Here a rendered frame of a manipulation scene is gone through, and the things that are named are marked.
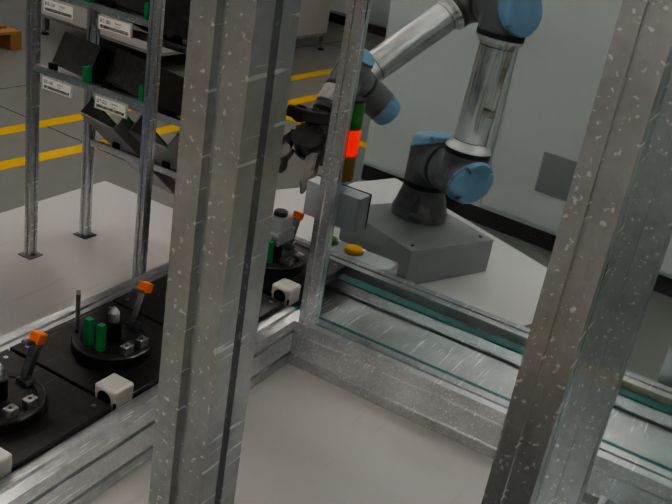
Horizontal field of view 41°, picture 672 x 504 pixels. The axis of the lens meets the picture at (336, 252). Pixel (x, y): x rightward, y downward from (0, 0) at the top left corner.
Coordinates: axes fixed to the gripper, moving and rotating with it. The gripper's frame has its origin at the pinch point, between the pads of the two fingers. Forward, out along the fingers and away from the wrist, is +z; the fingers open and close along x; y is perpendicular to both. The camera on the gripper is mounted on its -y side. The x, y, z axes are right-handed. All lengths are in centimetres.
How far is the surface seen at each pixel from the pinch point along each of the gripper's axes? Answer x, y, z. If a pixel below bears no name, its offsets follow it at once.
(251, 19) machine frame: -64, -120, 32
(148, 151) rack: 19.0, -19.4, 10.4
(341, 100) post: -18.9, -28.5, -8.3
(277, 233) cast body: -1.7, 5.5, 9.7
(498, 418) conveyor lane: -61, 2, 27
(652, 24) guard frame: -83, -117, 24
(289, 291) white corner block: -11.9, 3.3, 20.7
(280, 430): -28, -6, 47
